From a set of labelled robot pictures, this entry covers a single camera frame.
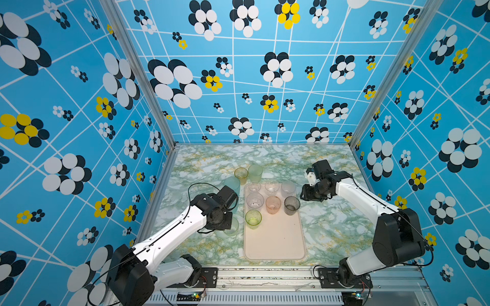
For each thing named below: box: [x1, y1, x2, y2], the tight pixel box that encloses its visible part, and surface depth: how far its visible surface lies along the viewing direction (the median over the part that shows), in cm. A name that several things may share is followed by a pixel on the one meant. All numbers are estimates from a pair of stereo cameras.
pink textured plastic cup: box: [265, 195, 283, 215], surface depth 92 cm
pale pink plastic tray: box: [243, 182, 307, 261], surface depth 86 cm
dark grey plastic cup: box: [283, 195, 301, 216], surface depth 91 cm
